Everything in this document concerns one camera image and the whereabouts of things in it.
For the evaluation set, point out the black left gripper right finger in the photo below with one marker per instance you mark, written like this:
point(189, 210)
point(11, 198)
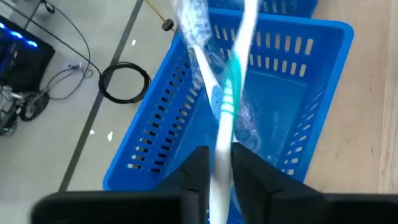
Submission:
point(252, 180)

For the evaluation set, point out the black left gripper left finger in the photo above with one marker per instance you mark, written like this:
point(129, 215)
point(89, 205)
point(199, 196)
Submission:
point(199, 174)

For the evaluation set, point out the white teal toothbrush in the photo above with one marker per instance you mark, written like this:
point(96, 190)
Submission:
point(224, 140)

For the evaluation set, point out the white blue toothbrush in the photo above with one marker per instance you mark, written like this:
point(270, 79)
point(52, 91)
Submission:
point(202, 65)

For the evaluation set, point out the blue slotted plastic basket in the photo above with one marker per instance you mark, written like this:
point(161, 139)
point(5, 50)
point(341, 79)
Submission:
point(280, 102)
point(289, 7)

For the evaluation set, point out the black round floor puck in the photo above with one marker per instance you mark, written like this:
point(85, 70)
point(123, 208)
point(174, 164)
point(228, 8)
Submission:
point(168, 25)

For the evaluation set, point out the black computer blue lights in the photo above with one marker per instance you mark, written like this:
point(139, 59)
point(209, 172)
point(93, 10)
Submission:
point(25, 62)

